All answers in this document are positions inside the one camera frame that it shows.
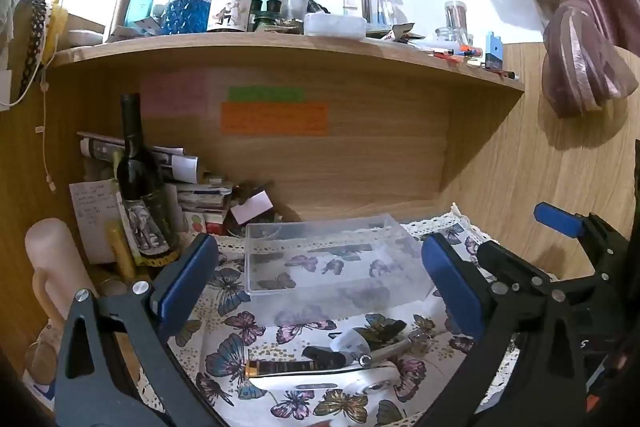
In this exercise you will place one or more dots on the teal bottle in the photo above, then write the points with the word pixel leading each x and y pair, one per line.
pixel 142 2

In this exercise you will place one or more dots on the orange marker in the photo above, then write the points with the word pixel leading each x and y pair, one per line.
pixel 470 51

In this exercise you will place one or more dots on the wooden shelf unit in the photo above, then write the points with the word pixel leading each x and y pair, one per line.
pixel 350 167

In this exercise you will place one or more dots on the small pale card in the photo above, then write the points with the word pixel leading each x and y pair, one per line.
pixel 255 207

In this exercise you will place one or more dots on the pink sticky note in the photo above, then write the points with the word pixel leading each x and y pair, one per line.
pixel 172 94

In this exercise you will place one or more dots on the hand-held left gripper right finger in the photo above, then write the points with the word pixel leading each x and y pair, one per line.
pixel 450 292

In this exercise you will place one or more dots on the pale pink cylinder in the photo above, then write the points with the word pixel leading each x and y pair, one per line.
pixel 55 257

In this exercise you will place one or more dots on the dotted ribbon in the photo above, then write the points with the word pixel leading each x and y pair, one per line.
pixel 35 32

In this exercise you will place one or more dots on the silver pen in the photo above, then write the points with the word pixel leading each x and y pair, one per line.
pixel 390 351

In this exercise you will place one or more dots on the rolled newspaper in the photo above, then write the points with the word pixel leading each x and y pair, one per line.
pixel 175 162

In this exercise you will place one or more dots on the yellow tube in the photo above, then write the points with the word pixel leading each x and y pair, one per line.
pixel 122 252

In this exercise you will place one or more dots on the green sticky note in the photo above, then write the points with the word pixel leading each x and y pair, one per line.
pixel 265 94

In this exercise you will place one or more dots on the clear plastic box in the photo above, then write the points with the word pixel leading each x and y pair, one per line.
pixel 260 257

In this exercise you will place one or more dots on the blue block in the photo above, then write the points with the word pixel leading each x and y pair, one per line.
pixel 493 52

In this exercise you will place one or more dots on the mauve striped curtain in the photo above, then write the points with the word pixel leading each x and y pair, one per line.
pixel 580 32

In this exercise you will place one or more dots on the orange sticky note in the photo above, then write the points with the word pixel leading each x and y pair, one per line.
pixel 275 119

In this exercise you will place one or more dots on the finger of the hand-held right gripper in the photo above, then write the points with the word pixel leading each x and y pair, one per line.
pixel 557 218
pixel 510 259

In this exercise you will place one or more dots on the white handwritten note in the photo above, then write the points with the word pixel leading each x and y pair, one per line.
pixel 92 217

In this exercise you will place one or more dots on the stack of papers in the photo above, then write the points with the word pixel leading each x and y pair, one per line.
pixel 200 202

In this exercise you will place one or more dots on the yellow plastic item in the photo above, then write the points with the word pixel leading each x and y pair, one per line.
pixel 57 27

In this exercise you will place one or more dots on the butterfly print tablecloth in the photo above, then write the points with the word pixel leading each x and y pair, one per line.
pixel 280 337

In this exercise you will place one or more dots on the black silver wrapper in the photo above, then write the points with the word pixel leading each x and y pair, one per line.
pixel 395 32

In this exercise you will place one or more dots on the dark wine bottle elephant label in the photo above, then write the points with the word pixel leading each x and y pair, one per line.
pixel 135 167

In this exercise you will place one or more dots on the dark green glass bottle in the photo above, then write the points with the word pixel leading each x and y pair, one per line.
pixel 265 14

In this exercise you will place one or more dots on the red pen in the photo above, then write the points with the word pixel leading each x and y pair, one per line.
pixel 442 55

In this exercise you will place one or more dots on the clear lidded plastic case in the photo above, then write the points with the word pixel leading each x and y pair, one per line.
pixel 335 26

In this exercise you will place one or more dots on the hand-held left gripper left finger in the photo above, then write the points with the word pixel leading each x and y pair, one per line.
pixel 187 277

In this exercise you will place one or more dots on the white magnifier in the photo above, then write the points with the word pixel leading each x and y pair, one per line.
pixel 310 384

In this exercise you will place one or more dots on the brown tube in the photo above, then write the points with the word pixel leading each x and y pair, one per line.
pixel 120 14

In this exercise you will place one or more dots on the black and gold item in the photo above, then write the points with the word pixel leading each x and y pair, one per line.
pixel 300 366

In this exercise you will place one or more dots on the white dish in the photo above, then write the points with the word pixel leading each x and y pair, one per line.
pixel 85 38

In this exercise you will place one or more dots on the small glass jar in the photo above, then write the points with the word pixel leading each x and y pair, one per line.
pixel 447 36

